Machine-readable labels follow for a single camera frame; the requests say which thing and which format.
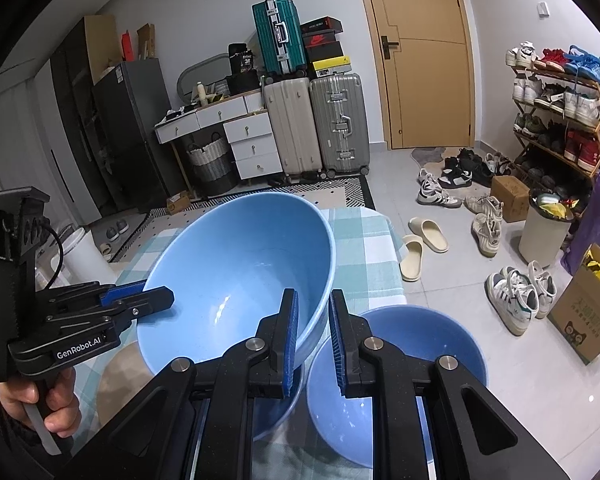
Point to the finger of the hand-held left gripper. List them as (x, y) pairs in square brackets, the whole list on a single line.
[(155, 299), (125, 292)]

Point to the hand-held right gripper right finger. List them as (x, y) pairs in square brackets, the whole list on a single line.
[(336, 345)]

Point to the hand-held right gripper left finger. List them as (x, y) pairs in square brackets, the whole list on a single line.
[(291, 345)]

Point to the cream plate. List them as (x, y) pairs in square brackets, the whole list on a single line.
[(120, 380)]

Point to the blue bowl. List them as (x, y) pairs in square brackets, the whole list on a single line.
[(240, 270), (275, 415), (420, 330)]

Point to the person's left hand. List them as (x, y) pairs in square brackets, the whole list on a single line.
[(10, 392)]

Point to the white electric kettle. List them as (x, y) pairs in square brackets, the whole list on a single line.
[(87, 260)]

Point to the tiny cardboard box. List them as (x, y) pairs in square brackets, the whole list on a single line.
[(179, 203)]

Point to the beige slipper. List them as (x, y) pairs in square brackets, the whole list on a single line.
[(411, 260), (429, 235)]

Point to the woven laundry basket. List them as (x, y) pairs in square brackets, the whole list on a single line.
[(210, 165)]

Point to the tall dark glass cabinet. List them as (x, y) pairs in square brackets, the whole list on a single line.
[(75, 135)]

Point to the black refrigerator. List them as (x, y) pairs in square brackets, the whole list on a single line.
[(135, 125)]

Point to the white curtain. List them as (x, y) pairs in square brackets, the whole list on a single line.
[(20, 150)]

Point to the white green sneaker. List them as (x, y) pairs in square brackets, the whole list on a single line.
[(510, 305), (545, 285)]

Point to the white dresser with drawers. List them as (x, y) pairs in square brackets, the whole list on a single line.
[(250, 145)]

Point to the cream bottle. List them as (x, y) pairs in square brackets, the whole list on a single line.
[(200, 95)]

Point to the cluster of scattered shoes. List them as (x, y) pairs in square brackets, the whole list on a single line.
[(460, 175)]

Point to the beige suitcase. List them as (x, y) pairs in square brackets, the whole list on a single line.
[(292, 125)]

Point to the oval mirror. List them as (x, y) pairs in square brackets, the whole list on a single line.
[(190, 77)]

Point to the silver suitcase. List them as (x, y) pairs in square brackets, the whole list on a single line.
[(337, 120)]

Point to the small cardboard box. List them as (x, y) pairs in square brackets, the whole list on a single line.
[(510, 200)]

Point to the white trash bin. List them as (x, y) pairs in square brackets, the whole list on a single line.
[(542, 240)]

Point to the black storage bag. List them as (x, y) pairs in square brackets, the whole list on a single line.
[(242, 83)]

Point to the large cardboard box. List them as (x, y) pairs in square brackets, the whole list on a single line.
[(580, 320)]

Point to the red bottle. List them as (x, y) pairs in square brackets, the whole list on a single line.
[(128, 46)]

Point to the flat cardboard carton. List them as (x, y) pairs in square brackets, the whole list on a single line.
[(146, 42)]

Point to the black printed box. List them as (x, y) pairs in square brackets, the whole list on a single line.
[(241, 59)]

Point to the wooden door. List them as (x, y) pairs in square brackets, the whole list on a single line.
[(430, 85)]

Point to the yellow black shoe box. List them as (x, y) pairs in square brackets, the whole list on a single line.
[(330, 66)]

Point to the teal suitcase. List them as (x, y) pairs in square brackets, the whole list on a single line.
[(277, 35)]

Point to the red logo shoe box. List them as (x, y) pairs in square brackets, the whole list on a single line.
[(320, 39)]

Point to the dark brown shoe box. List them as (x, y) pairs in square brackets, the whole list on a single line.
[(321, 25)]

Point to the rows of assorted sneakers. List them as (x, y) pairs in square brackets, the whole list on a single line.
[(580, 105)]

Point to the wooden shoe rack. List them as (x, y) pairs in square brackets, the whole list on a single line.
[(560, 76)]

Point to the white wall switch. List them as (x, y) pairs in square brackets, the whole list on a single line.
[(544, 8)]

